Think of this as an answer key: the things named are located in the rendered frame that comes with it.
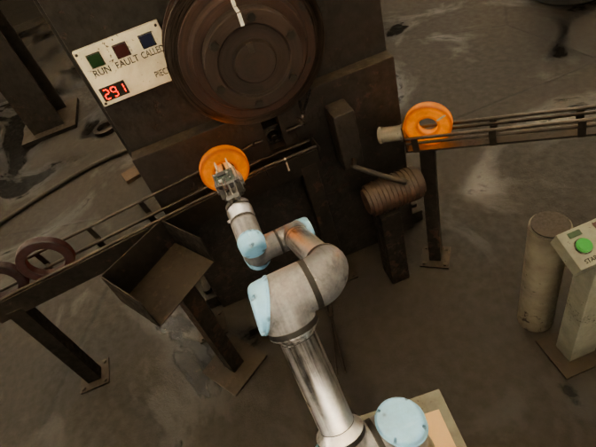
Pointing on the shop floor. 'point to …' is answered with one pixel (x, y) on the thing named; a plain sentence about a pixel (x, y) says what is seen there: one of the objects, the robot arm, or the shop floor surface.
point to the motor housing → (392, 216)
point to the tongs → (336, 339)
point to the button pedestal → (576, 308)
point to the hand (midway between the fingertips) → (222, 163)
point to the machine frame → (147, 147)
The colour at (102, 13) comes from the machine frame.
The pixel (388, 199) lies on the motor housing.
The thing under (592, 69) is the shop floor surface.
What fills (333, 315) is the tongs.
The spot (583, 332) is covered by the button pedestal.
